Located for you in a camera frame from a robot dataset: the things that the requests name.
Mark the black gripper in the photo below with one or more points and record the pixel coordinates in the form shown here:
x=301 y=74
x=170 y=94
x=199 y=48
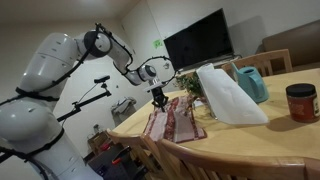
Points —
x=158 y=93

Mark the red patterned cloth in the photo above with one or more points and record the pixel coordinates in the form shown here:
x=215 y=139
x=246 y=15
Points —
x=173 y=123

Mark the green potted plant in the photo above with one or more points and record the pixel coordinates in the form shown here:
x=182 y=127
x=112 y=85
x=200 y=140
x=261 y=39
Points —
x=191 y=85

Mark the grey fabric bundle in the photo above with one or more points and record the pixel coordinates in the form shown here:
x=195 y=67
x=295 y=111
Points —
x=123 y=106

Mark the wooden dining chair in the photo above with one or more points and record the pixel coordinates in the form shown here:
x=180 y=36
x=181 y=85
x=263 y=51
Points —
x=263 y=55
x=233 y=163
x=133 y=140

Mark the green sticky note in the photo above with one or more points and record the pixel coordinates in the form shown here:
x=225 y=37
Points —
x=157 y=43

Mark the small bottle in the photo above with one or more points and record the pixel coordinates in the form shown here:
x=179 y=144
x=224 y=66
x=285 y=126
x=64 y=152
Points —
x=96 y=129

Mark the orange black clamp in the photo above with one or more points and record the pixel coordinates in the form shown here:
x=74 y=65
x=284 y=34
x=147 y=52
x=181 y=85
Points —
x=106 y=146
x=116 y=160

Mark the light television stand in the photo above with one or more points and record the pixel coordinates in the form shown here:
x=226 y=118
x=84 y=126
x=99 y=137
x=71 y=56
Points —
x=216 y=61

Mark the black flat television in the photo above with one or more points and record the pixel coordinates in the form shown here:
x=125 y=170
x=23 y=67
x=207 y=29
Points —
x=200 y=40

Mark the brown cardboard box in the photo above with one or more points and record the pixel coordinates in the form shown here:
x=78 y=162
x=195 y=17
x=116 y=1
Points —
x=96 y=141

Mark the teal watering can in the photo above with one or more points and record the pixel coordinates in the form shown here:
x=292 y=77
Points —
x=253 y=83

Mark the brown armchair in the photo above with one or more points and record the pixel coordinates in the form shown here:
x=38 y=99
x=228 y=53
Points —
x=293 y=43

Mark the black stand camera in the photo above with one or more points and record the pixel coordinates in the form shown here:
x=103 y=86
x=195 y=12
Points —
x=101 y=79

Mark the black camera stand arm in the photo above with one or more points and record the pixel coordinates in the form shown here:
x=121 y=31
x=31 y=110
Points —
x=86 y=101

